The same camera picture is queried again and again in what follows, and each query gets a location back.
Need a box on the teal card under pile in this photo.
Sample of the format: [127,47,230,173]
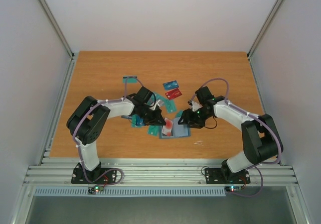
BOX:
[131,115,137,128]

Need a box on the dark blue card left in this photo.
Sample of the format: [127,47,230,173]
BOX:
[121,116,132,120]

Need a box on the teal leather card holder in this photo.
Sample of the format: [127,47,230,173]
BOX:
[159,117,191,139]

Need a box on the blue card near centre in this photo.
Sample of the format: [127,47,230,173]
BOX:
[135,115,145,127]

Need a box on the teal card top of pile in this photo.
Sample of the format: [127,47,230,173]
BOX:
[153,92,171,106]

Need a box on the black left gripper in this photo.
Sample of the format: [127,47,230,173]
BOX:
[139,104,167,126]

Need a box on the left controller board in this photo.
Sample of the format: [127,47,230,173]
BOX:
[88,186,104,194]

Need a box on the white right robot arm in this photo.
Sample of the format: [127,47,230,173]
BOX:
[178,86,283,182]

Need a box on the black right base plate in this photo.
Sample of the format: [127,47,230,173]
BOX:
[201,166,251,184]

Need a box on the grey slotted cable duct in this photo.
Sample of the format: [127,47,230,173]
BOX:
[34,186,226,197]

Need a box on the blue card top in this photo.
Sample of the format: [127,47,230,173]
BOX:
[163,80,179,90]

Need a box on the teal card right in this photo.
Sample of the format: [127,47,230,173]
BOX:
[176,110,183,118]

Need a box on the teal card under circle card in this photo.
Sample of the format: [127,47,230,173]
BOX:
[165,99,177,114]

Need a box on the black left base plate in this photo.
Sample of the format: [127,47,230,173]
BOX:
[71,167,117,184]

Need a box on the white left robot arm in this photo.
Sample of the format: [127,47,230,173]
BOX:
[66,86,166,183]

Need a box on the right controller board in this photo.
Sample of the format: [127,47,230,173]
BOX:
[225,185,245,192]

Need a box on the red card right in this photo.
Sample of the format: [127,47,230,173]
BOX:
[166,88,182,100]

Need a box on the teal card with signature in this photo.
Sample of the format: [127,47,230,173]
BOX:
[147,126,161,136]

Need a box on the teal card black stripe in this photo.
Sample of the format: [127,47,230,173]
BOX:
[122,76,137,84]

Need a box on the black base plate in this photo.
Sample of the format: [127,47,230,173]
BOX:
[201,166,251,184]
[71,167,117,184]

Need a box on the controller board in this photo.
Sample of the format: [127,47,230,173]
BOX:
[88,186,104,194]
[225,185,245,192]

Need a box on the white card red circle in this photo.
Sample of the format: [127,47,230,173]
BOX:
[162,118,173,137]

